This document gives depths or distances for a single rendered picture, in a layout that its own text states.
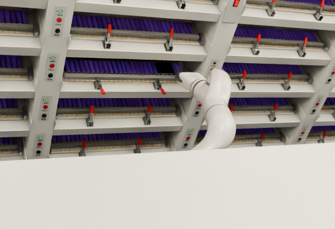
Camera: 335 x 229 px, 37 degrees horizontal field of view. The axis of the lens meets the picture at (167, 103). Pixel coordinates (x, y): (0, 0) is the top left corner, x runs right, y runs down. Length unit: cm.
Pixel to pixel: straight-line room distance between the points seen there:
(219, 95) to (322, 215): 131
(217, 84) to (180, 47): 36
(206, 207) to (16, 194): 17
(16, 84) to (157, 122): 67
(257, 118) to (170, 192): 213
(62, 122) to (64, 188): 171
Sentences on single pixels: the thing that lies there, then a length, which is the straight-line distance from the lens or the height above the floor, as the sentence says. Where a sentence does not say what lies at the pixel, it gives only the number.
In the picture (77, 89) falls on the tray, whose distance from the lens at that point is 205.
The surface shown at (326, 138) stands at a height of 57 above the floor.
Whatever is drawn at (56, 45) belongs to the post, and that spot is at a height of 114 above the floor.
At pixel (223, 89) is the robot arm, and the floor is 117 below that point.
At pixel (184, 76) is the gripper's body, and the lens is 207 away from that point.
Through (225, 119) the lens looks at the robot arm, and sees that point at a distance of 159.
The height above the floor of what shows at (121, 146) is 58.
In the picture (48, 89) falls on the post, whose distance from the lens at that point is 201.
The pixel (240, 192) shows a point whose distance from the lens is 52.
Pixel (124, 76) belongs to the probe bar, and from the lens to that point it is 213.
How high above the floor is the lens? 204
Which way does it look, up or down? 32 degrees down
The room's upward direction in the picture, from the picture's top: 17 degrees clockwise
